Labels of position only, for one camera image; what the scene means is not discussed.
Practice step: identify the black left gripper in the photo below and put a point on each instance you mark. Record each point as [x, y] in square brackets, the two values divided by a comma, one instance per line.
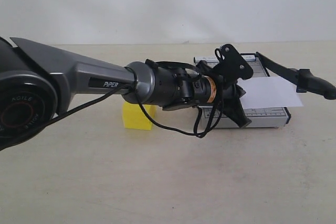
[221, 90]

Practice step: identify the white paper sheet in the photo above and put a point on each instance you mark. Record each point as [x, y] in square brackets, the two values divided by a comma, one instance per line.
[268, 92]

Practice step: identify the black cutter blade arm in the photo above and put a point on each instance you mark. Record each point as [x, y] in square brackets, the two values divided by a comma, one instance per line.
[303, 78]

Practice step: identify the yellow foam cube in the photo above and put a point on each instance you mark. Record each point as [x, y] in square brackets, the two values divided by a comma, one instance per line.
[134, 118]

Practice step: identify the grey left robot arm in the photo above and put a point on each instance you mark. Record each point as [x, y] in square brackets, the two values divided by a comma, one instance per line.
[38, 83]

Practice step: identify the grey metal paper cutter base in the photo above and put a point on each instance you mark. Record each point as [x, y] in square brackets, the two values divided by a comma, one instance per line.
[260, 117]

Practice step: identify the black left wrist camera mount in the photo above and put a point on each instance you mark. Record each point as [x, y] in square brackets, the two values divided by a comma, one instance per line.
[231, 65]

